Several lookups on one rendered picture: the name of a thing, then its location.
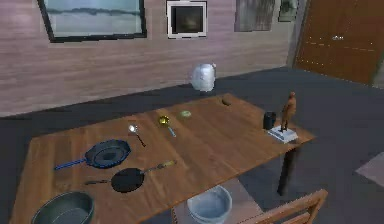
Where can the pale green round dish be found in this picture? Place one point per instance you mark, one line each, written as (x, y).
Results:
(185, 114)

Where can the brown potato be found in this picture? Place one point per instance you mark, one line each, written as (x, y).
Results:
(226, 99)

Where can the brown wooden table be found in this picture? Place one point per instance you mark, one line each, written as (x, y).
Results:
(206, 150)

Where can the black cup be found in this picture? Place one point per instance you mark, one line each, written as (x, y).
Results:
(269, 120)

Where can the white framed dark picture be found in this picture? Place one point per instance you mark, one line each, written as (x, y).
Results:
(187, 19)

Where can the black frying pan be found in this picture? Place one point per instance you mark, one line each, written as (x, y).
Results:
(127, 180)

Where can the pale blue bowl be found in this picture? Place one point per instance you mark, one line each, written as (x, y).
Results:
(210, 205)

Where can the brown figure statue white base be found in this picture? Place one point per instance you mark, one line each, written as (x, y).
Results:
(287, 116)

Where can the blue frying pan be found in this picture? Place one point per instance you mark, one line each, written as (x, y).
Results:
(106, 154)

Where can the brown wooden chair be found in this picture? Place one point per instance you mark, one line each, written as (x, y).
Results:
(253, 210)

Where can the grey unframed picture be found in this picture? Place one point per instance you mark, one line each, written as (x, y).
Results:
(254, 15)

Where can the black framed landscape picture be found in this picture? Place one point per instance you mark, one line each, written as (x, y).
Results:
(95, 18)

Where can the small dark green picture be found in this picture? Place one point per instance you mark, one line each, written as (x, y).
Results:
(288, 9)

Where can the grey round baking pan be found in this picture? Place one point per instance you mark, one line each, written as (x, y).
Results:
(65, 210)

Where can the brown wooden door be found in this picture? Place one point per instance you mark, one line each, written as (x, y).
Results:
(340, 38)

